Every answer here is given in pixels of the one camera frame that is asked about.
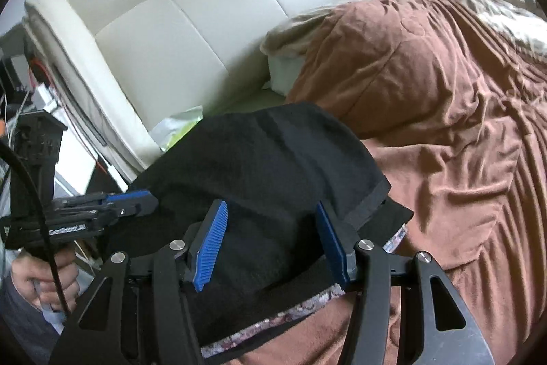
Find beige satin quilt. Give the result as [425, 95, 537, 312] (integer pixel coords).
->
[261, 0, 547, 64]

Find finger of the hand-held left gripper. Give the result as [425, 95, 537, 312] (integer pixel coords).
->
[51, 207, 157, 226]
[53, 189, 160, 212]

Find black pants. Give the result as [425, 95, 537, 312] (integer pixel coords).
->
[103, 102, 391, 349]

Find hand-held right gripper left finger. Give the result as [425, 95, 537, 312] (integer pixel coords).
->
[49, 200, 228, 365]

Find person's left hand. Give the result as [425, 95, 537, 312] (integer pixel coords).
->
[11, 247, 80, 312]

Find green plastic bag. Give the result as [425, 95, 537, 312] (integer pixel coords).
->
[149, 106, 203, 152]

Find black cable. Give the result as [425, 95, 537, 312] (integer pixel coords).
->
[0, 143, 73, 316]

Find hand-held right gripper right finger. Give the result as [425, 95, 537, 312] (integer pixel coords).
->
[316, 203, 496, 365]

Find white pillow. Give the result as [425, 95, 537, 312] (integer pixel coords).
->
[267, 56, 309, 96]

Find cream padded headboard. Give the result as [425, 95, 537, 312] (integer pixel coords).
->
[23, 0, 428, 182]

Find brown blanket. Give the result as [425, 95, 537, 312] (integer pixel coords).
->
[243, 0, 547, 365]

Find black cloth with patterned trim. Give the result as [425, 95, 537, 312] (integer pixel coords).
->
[201, 198, 415, 361]

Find person's left forearm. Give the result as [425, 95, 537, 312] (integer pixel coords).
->
[0, 284, 65, 353]

